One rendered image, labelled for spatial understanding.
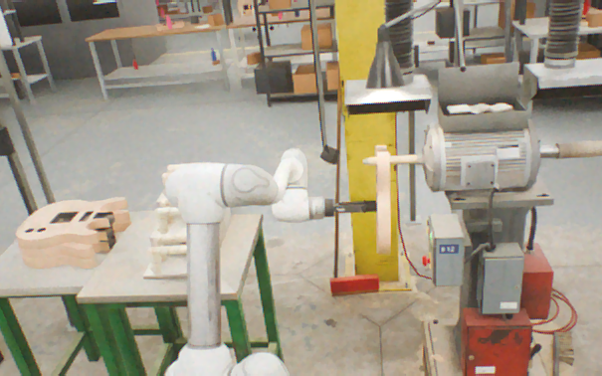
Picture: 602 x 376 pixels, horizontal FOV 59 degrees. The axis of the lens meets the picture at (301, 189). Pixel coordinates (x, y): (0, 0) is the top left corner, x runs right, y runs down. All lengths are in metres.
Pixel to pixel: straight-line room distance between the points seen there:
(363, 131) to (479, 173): 1.11
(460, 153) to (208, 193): 0.89
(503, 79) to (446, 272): 0.72
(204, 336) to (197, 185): 0.45
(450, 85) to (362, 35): 0.86
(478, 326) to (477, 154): 0.69
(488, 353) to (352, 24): 1.64
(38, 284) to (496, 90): 1.93
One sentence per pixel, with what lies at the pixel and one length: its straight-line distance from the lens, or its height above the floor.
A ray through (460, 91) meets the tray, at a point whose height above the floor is 1.48.
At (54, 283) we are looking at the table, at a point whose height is 0.90.
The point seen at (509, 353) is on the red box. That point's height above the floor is 0.48.
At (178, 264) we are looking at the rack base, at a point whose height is 0.94.
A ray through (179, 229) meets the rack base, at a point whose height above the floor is 1.02.
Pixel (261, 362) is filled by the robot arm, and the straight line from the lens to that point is 1.63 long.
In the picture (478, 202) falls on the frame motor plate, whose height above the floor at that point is 1.12.
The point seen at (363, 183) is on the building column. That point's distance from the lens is 3.07.
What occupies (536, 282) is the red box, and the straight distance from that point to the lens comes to 2.31.
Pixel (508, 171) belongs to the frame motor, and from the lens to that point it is 2.01.
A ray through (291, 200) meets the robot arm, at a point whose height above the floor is 1.12.
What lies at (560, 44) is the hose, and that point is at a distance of 2.05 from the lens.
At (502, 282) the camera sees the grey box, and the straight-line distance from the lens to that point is 2.15.
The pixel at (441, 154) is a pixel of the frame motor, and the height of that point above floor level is 1.31.
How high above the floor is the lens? 2.09
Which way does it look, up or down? 27 degrees down
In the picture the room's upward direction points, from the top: 7 degrees counter-clockwise
